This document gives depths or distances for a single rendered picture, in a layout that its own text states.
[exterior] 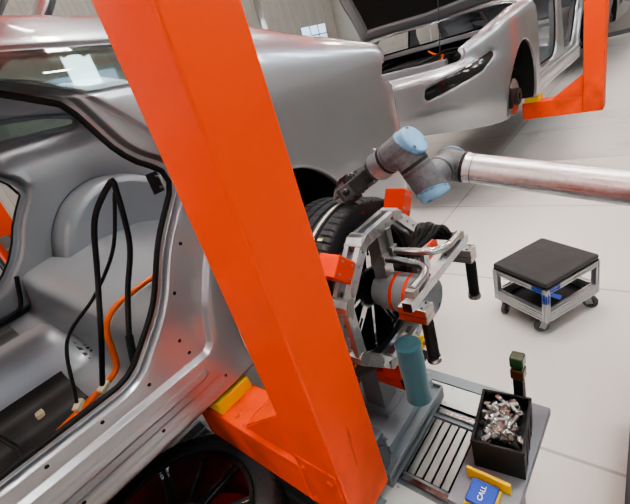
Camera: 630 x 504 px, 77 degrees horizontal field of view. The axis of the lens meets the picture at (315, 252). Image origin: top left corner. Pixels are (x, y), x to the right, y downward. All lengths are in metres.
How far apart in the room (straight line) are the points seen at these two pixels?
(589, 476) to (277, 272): 1.55
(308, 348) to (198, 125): 0.48
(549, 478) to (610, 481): 0.20
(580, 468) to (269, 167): 1.68
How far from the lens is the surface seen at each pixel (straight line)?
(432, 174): 1.15
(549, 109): 4.77
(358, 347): 1.29
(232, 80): 0.69
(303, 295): 0.80
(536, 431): 1.50
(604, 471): 2.01
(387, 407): 1.87
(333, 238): 1.24
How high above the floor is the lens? 1.63
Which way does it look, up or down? 25 degrees down
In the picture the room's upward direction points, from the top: 17 degrees counter-clockwise
